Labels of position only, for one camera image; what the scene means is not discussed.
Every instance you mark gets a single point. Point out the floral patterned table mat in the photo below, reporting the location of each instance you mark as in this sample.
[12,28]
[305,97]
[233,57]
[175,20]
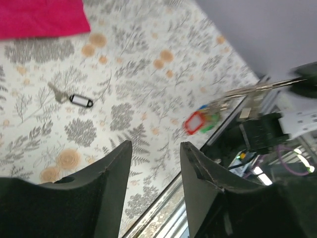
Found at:
[146,64]

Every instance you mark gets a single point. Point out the folded red cloth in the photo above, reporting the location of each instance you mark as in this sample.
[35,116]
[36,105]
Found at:
[42,18]

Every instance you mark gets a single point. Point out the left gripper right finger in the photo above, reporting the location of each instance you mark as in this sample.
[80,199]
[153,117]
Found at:
[220,204]

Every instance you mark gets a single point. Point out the keyring with coloured tags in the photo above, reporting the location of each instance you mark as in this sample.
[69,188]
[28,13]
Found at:
[211,113]

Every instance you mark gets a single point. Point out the key with black tag centre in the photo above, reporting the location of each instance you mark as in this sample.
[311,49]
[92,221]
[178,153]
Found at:
[62,97]

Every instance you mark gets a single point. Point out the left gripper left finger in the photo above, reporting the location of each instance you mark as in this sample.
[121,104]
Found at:
[85,204]

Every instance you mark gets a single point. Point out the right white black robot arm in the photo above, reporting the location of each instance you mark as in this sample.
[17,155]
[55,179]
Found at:
[297,114]

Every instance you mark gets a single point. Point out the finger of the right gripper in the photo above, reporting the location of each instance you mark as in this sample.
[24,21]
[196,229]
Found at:
[308,87]

